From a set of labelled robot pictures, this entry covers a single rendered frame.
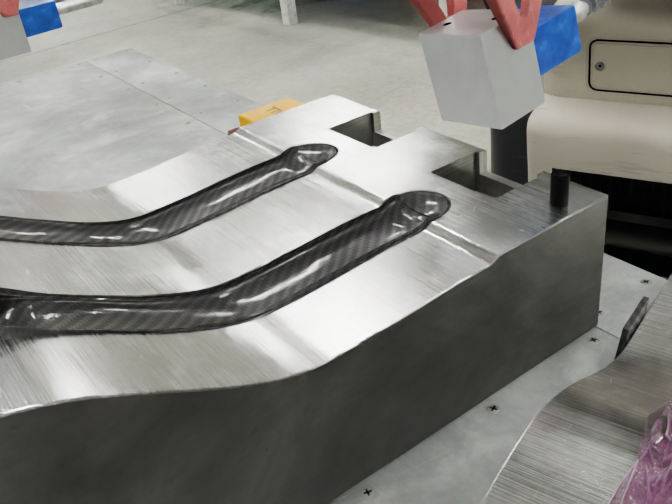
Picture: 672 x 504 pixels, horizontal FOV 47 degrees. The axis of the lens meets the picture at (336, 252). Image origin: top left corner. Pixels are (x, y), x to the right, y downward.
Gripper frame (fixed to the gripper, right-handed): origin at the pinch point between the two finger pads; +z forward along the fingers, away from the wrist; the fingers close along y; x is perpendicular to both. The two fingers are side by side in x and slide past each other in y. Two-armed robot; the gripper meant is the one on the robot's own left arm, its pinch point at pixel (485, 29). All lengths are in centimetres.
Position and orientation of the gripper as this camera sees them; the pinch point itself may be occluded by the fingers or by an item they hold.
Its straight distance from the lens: 45.2
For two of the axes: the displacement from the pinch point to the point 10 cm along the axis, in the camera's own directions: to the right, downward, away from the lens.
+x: 7.7, -5.0, 3.9
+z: 3.0, 8.3, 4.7
